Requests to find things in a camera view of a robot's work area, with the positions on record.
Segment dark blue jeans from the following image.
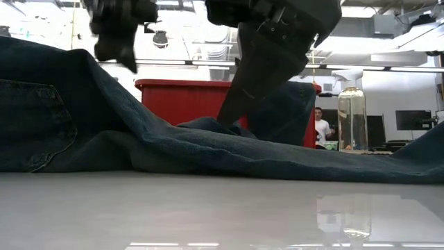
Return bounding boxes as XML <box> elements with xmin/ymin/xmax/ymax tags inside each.
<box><xmin>0</xmin><ymin>36</ymin><xmax>444</xmax><ymax>185</ymax></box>

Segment red plastic laundry bin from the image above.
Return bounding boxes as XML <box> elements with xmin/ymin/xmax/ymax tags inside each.
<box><xmin>134</xmin><ymin>78</ymin><xmax>323</xmax><ymax>149</ymax></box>

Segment black wall monitor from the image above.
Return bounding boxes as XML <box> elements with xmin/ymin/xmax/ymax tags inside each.
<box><xmin>395</xmin><ymin>110</ymin><xmax>433</xmax><ymax>132</ymax></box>

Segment dark dome ceiling lamp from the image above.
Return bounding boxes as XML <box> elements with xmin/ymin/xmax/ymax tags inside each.
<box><xmin>152</xmin><ymin>30</ymin><xmax>170</xmax><ymax>49</ymax></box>

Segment clear spray bottle white trigger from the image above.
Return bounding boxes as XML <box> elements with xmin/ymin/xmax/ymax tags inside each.
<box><xmin>331</xmin><ymin>68</ymin><xmax>369</xmax><ymax>153</ymax></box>

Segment yellow cable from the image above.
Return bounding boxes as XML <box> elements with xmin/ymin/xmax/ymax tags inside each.
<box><xmin>70</xmin><ymin>6</ymin><xmax>76</xmax><ymax>49</ymax></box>

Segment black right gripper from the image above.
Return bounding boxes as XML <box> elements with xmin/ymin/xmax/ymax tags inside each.
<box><xmin>204</xmin><ymin>0</ymin><xmax>343</xmax><ymax>128</ymax></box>

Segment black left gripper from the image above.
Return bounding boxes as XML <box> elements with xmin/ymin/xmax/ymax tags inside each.
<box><xmin>83</xmin><ymin>0</ymin><xmax>159</xmax><ymax>74</ymax></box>

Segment silver ventilation duct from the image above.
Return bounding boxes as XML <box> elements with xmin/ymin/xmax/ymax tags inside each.
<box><xmin>204</xmin><ymin>26</ymin><xmax>234</xmax><ymax>62</ymax></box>

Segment person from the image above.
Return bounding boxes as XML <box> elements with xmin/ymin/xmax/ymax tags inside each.
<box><xmin>314</xmin><ymin>106</ymin><xmax>336</xmax><ymax>150</ymax></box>

